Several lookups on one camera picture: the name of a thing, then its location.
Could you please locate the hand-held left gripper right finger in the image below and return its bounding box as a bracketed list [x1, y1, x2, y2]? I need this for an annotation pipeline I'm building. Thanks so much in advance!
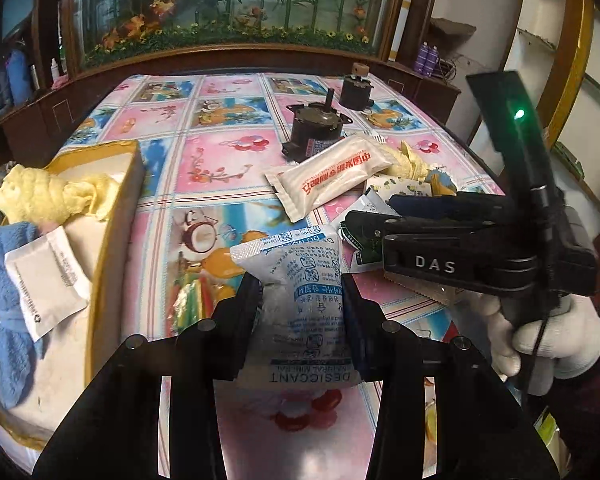
[340, 276, 561, 480]

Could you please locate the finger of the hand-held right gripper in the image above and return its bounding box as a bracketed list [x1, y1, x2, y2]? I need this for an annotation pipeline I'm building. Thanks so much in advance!
[344, 209, 536, 293]
[387, 191, 513, 228]

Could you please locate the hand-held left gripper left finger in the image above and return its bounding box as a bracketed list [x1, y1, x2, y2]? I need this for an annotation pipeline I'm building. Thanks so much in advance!
[32, 274, 263, 480]

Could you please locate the green and white packet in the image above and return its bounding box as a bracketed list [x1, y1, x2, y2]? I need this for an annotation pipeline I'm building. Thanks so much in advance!
[340, 225, 387, 274]

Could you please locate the white blue-print desiccant packet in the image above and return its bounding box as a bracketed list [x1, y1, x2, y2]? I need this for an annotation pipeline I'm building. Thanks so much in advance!
[229, 225, 366, 386]

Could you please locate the large white packet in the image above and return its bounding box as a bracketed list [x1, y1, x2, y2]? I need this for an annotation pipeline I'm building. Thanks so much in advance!
[264, 132, 396, 221]

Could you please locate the yellow cardboard box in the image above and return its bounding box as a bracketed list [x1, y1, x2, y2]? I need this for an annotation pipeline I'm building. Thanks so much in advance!
[0, 140, 146, 453]

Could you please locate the person's right hand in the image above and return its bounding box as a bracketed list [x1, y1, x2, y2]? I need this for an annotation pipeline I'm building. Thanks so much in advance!
[482, 290, 600, 396]

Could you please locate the white patterned packet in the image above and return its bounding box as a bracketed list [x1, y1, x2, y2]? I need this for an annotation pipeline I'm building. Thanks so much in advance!
[367, 174, 433, 202]

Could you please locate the small blue yellow packet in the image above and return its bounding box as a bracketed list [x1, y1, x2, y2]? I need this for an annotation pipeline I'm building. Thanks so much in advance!
[426, 170, 462, 196]

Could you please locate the tan serrated-edge packet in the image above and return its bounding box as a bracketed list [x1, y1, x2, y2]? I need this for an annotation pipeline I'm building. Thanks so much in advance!
[384, 270, 462, 307]

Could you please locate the crumpled yellow cloth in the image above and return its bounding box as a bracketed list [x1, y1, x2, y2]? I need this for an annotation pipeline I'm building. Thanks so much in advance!
[385, 140, 438, 183]

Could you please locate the silver white packet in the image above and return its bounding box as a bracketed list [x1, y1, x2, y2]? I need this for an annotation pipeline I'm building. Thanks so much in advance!
[330, 192, 398, 231]

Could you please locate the black motor with wooden cap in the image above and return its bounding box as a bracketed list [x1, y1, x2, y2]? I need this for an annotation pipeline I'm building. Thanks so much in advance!
[340, 62, 376, 110]

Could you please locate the black electric motor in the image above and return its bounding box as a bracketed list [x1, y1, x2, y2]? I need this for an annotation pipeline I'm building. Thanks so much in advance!
[280, 87, 353, 163]

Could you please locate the pink printed tablecloth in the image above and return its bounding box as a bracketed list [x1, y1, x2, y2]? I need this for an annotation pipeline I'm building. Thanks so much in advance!
[60, 72, 506, 480]

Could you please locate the white and yellow paper roll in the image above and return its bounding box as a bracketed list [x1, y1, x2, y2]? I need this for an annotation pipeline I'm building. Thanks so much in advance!
[387, 0, 422, 62]

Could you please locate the small white paper packet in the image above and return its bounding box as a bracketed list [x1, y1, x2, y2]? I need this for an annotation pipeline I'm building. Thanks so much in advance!
[4, 225, 92, 340]

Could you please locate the white shelf unit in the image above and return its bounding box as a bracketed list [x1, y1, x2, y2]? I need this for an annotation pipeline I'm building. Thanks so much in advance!
[467, 0, 600, 221]

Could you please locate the blue knitted cloth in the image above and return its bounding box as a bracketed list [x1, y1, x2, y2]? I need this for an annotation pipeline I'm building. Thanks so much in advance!
[0, 222, 48, 408]

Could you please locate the yellow towel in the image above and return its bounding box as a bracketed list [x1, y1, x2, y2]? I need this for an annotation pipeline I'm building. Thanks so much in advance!
[0, 164, 123, 226]

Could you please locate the bamboo painted glass panel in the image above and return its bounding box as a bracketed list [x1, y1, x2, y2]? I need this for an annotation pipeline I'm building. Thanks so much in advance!
[60, 0, 411, 68]

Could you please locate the blue bottle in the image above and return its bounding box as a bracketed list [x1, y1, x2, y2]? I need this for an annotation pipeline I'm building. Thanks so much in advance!
[6, 50, 35, 105]

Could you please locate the dark wooden cabinet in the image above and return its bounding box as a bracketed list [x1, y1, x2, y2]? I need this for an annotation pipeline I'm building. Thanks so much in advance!
[0, 0, 463, 161]

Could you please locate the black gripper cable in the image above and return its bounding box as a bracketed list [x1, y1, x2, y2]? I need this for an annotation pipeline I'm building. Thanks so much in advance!
[522, 300, 552, 397]

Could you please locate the wire basket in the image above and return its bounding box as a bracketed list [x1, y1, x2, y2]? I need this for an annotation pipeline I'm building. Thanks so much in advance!
[439, 56, 463, 82]

